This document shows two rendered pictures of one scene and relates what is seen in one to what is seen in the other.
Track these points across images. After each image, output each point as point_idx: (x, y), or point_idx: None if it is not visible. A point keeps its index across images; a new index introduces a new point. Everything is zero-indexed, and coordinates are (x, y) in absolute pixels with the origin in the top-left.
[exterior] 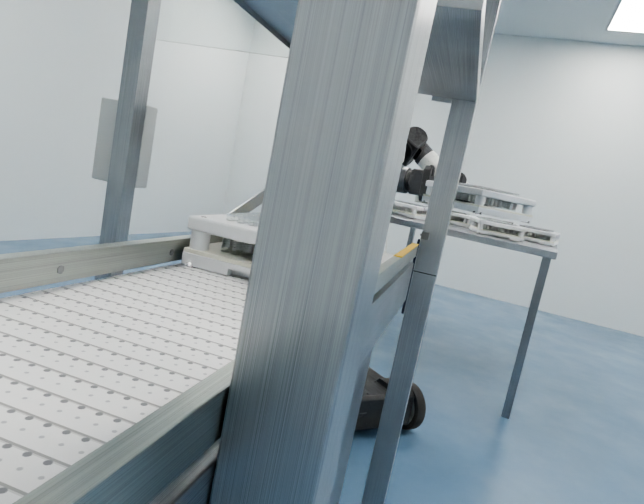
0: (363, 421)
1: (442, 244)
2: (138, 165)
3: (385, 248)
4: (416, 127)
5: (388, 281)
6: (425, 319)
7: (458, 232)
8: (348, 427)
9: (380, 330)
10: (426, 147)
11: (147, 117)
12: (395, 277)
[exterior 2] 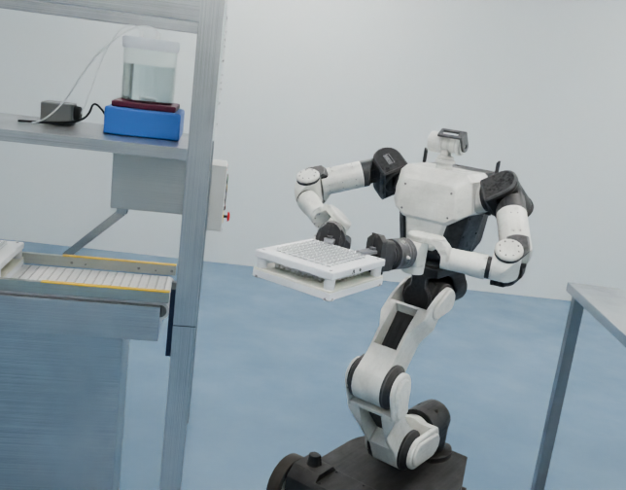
0: None
1: (175, 295)
2: (208, 212)
3: (411, 328)
4: (505, 171)
5: None
6: (169, 366)
7: None
8: (71, 416)
9: (5, 324)
10: (504, 199)
11: (214, 174)
12: (51, 297)
